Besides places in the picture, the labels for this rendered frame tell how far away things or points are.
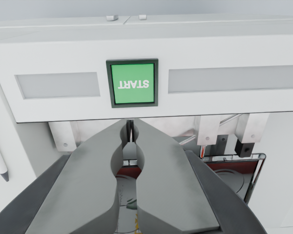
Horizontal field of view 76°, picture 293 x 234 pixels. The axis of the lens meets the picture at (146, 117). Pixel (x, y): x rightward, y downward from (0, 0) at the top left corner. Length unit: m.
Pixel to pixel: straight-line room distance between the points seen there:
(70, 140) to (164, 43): 0.22
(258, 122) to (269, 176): 0.29
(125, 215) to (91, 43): 0.39
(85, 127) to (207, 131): 0.21
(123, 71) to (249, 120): 0.23
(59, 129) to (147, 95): 0.17
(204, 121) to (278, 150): 0.29
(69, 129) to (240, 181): 0.36
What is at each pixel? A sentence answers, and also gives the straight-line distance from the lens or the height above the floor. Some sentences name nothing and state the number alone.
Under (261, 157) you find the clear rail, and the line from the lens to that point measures 0.43.
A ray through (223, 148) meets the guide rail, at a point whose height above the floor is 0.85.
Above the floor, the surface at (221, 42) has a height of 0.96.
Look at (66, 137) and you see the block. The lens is 0.34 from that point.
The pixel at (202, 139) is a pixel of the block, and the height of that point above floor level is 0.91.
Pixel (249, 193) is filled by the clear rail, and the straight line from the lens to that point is 0.50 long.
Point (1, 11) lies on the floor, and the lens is 1.37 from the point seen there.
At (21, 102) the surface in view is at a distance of 0.27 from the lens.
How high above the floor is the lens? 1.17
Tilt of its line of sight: 60 degrees down
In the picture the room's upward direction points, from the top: 175 degrees clockwise
